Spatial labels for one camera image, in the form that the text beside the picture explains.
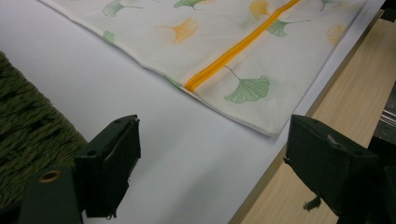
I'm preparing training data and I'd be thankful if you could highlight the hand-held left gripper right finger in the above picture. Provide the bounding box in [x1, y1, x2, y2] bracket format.
[283, 114, 389, 218]

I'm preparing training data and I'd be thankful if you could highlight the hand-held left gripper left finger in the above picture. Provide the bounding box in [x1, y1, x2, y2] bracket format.
[74, 114, 142, 218]

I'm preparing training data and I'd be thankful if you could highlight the white board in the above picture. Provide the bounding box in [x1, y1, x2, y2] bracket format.
[0, 0, 387, 224]

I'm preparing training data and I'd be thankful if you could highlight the metal floor rail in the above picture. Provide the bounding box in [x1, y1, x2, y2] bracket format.
[378, 107, 396, 126]

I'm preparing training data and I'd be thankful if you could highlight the white leaf-print mesh laundry bag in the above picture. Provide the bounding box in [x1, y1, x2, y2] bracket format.
[38, 0, 369, 138]

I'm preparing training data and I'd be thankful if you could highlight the green woven basket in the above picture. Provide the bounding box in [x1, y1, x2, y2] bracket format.
[0, 50, 89, 210]

